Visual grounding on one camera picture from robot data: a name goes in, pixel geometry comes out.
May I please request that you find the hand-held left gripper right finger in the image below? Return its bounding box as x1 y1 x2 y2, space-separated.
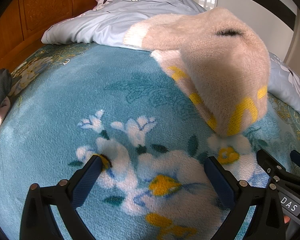
204 156 290 240

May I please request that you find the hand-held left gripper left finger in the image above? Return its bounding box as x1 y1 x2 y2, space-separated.
19 154 103 240

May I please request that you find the cream fuzzy sweater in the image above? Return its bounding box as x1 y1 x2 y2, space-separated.
123 7 270 137

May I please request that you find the blue floral fleece blanket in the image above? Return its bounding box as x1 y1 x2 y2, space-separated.
0 41 300 240

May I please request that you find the light blue floral quilt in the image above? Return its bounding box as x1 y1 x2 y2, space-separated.
41 0 300 123

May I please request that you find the wooden bed headboard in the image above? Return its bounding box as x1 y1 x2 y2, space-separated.
0 0 127 72

